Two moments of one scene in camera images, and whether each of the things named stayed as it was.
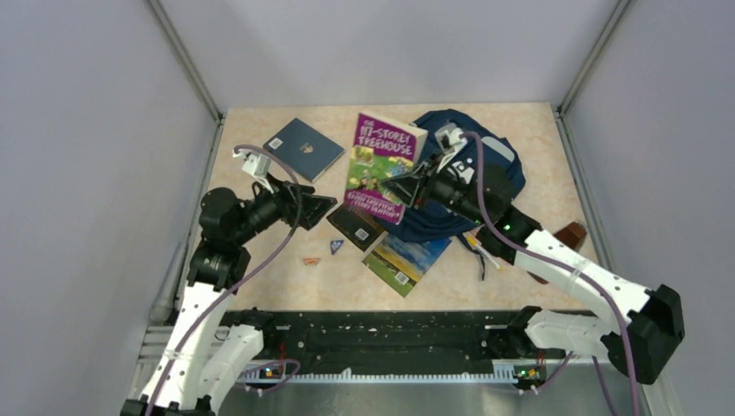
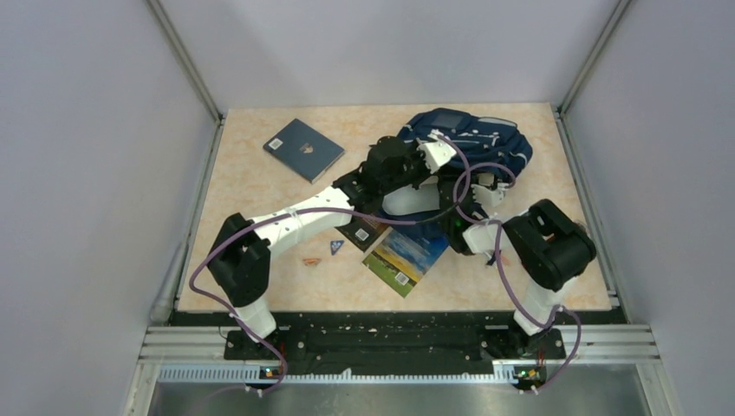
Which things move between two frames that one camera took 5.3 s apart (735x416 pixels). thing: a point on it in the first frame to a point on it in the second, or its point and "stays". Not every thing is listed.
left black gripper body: (268, 209) to (413, 170)
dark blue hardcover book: (308, 152) stays
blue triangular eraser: (335, 245) stays
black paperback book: (361, 228) stays
